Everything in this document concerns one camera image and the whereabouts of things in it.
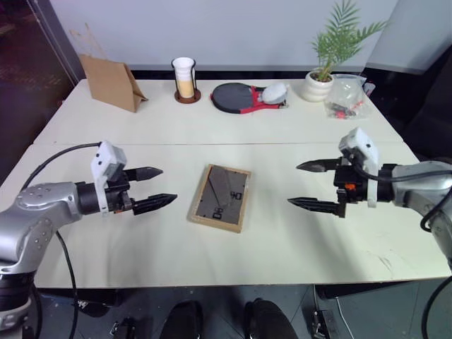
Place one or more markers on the green palm plant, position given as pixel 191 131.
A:
pixel 339 39

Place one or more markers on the brown paper bag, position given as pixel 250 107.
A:
pixel 111 83

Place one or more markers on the black table tennis paddle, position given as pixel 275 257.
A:
pixel 231 97

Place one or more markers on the dark rounded robot foot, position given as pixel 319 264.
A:
pixel 185 319
pixel 270 319

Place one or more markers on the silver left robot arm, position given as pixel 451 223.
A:
pixel 39 208

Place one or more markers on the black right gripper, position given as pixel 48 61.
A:
pixel 349 187

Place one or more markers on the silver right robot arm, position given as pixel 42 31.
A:
pixel 420 190

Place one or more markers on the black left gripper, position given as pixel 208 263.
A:
pixel 118 199

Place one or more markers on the red table tennis paddle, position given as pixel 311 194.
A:
pixel 263 104

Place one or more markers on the white ribbed plant pot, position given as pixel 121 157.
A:
pixel 319 86

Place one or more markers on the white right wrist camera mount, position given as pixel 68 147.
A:
pixel 363 148

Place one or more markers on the clear plastic bag of parts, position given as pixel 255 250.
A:
pixel 347 97

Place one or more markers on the cup stack in holder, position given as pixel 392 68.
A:
pixel 186 79

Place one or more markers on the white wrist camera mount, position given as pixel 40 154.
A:
pixel 363 148
pixel 106 160

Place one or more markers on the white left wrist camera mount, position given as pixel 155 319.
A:
pixel 106 160

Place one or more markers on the wooden picture frame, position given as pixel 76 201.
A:
pixel 219 203

